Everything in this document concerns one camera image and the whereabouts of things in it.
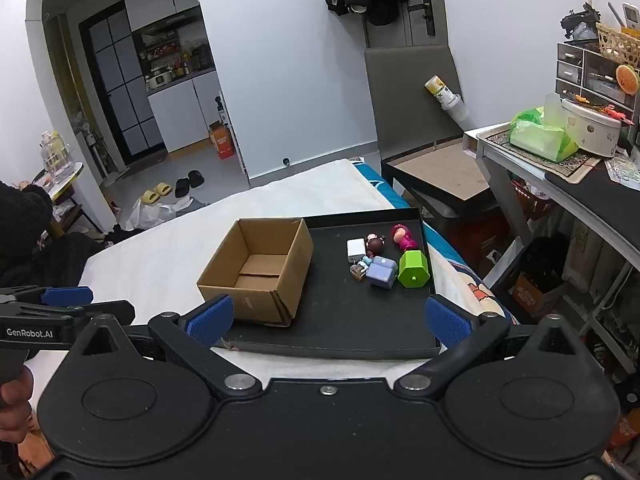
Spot black framed glass door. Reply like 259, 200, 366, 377
80, 0, 168, 163

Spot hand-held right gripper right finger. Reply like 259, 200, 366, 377
394, 294, 587, 397

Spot brown carton under desk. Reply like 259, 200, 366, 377
509, 272, 568, 318

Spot green tissue pack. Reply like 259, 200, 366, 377
507, 92, 580, 163

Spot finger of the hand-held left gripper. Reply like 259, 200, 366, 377
59, 300, 136, 329
0, 285, 95, 307

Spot blue patterned bed sheet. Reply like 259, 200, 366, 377
350, 157, 516, 321

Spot pink figurine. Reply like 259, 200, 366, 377
390, 224, 420, 252

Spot brown cardboard box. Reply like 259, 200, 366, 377
196, 217, 315, 327

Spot red basket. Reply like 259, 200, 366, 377
512, 180, 558, 221

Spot black door handle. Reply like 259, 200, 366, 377
407, 0, 435, 37

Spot purple plastic box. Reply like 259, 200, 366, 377
366, 256, 398, 290

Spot grey drawer organizer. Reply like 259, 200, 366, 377
556, 41, 640, 111

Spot yellow label bottle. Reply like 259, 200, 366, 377
424, 75, 471, 128

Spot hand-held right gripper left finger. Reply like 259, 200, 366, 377
74, 294, 263, 397

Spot person's left hand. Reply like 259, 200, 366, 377
0, 380, 39, 444

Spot black tray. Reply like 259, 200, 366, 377
220, 208, 443, 359

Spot burger toy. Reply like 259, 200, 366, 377
615, 65, 640, 95

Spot patterned desk mat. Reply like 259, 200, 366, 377
477, 125, 603, 184

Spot white round container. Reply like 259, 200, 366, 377
560, 98, 623, 157

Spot woven basket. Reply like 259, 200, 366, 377
595, 22, 640, 68

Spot black knit garment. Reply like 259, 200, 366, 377
0, 180, 106, 291

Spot white cabinet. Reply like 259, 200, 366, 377
120, 0, 231, 153

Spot white plastic bag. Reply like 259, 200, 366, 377
125, 197, 193, 231

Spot orange carton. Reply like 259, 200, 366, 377
209, 122, 236, 160

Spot small table with jars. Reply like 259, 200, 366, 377
30, 130, 86, 201

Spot green plastic block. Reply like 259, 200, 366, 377
397, 249, 432, 289

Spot black desk mat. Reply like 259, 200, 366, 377
544, 157, 640, 261

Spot large black open box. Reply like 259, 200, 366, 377
364, 45, 501, 221

